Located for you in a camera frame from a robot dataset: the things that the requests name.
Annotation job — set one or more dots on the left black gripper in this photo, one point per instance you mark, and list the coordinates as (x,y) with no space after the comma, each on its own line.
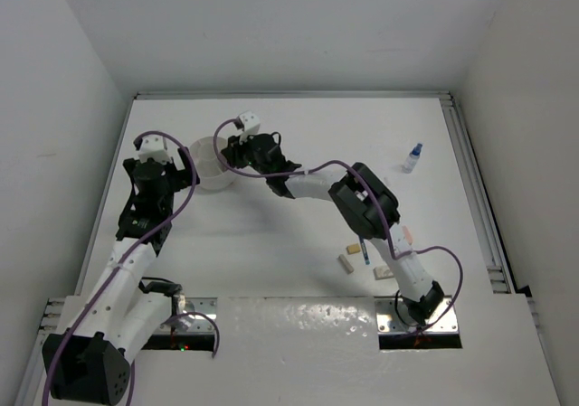
(182,177)

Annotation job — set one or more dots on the small blue-capped glue bottle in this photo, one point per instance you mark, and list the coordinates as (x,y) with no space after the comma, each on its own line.
(412,158)

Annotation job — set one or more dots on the yellow eraser block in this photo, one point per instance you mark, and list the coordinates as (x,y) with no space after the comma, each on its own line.
(353,248)

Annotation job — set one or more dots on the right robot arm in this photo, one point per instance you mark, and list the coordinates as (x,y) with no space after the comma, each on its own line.
(368,207)

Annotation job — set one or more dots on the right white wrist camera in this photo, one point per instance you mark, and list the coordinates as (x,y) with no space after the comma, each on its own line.
(248,123)

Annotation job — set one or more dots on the beige cylindrical eraser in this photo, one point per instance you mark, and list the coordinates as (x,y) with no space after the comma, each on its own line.
(346,265)

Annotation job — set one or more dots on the pink eraser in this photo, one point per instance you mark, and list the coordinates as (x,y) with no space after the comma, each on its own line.
(408,236)

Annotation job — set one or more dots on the aluminium frame rail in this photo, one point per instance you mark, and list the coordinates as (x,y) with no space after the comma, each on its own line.
(501,276)
(34,369)

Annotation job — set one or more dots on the white boxed eraser red label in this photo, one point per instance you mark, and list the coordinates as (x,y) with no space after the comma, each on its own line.
(382,272)

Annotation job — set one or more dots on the aluminium frame rail right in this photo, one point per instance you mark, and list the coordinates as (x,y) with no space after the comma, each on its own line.
(501,276)

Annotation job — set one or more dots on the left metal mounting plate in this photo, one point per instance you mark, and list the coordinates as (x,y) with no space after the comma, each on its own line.
(195,331)

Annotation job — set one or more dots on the white round compartment organizer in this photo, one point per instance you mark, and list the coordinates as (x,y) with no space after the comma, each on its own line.
(213,175)

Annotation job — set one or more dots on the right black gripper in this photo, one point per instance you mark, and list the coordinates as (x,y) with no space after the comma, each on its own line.
(234,150)

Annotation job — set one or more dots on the blue crayon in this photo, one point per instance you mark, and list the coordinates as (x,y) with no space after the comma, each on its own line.
(364,251)

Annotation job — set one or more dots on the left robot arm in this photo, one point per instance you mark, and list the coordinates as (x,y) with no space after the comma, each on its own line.
(92,360)

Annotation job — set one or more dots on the aluminium frame rail left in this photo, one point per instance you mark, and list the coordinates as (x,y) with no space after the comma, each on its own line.
(34,369)

